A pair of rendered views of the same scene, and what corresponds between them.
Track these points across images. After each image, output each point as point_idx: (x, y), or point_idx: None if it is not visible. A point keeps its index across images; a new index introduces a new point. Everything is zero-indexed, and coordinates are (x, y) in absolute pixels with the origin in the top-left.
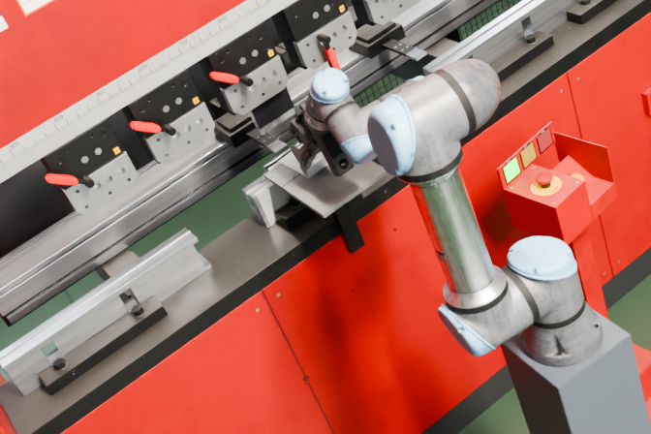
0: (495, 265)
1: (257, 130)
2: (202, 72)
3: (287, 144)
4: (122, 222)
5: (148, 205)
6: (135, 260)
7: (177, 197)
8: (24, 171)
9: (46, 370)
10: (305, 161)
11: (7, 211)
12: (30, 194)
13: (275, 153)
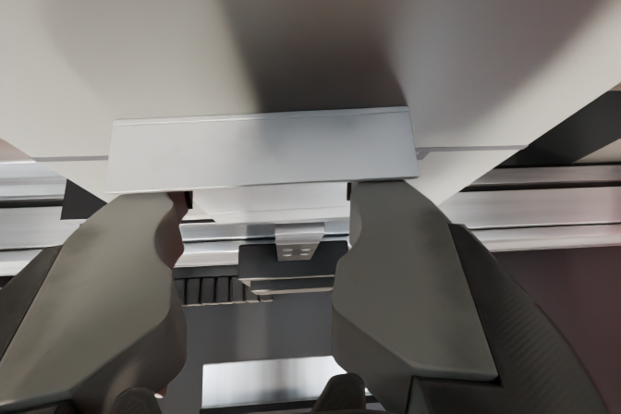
0: None
1: (287, 259)
2: (265, 310)
3: (275, 233)
4: (582, 213)
5: (528, 215)
6: (616, 143)
7: (468, 199)
8: (548, 308)
9: None
10: (563, 369)
11: (581, 269)
12: (548, 273)
13: (324, 226)
